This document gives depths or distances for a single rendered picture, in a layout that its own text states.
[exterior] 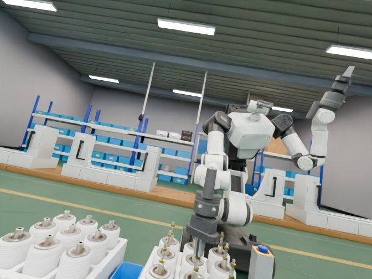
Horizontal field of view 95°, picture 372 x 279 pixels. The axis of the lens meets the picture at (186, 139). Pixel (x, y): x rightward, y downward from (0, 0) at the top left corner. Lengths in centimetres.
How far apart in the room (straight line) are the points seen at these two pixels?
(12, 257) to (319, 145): 138
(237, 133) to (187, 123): 835
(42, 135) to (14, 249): 296
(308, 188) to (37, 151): 440
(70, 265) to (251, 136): 97
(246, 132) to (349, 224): 287
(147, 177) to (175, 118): 684
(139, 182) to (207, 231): 228
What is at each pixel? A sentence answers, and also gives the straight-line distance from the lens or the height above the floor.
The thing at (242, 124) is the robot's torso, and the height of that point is 90.
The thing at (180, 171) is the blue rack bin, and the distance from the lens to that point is 538.
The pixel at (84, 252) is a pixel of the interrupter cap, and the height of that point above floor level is 25.
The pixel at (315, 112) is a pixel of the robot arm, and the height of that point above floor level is 101.
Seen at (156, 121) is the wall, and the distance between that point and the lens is 953.
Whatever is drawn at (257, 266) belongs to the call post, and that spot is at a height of 26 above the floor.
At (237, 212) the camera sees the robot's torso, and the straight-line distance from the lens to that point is 111.
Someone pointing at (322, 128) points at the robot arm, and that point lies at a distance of 119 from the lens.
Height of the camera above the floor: 62
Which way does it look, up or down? 8 degrees up
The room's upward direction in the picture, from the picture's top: 11 degrees clockwise
